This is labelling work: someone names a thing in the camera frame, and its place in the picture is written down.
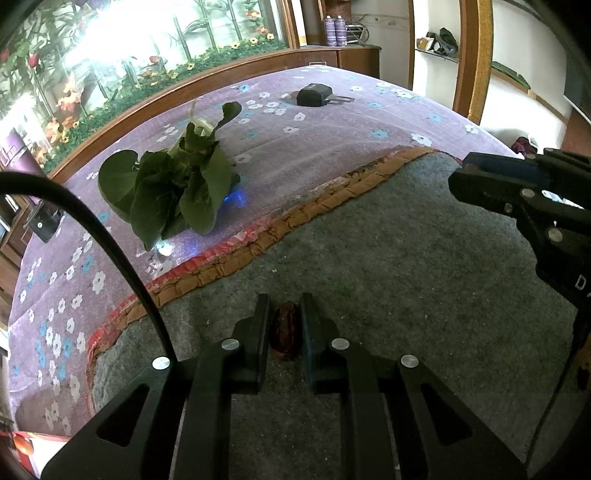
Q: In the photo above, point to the black mug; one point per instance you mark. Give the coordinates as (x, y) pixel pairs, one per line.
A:
(44, 222)

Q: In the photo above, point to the purple spray can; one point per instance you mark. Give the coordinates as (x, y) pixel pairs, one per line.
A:
(330, 35)
(341, 33)

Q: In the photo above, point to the purple floral tablecloth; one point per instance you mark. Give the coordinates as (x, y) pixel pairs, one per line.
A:
(68, 288)

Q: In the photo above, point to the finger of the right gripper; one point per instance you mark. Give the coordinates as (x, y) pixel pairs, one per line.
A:
(493, 163)
(513, 193)

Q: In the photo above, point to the red gift box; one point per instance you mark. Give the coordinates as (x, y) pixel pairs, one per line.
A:
(33, 450)

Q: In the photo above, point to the green leafy vegetable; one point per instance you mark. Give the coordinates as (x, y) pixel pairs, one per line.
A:
(162, 193)

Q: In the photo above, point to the grey felt mat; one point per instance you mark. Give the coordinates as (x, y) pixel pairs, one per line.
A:
(408, 269)

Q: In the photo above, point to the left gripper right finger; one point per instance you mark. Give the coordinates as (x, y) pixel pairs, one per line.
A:
(336, 365)

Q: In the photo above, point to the dark red date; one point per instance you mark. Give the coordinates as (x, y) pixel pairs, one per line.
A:
(286, 332)

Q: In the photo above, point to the small black device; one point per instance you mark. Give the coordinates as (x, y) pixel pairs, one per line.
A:
(318, 95)

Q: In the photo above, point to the purple thermos bottle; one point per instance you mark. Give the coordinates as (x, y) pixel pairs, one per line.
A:
(16, 157)

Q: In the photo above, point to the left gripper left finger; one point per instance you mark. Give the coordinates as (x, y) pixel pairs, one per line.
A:
(234, 365)

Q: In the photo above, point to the floral landscape screen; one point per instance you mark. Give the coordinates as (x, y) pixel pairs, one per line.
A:
(70, 67)

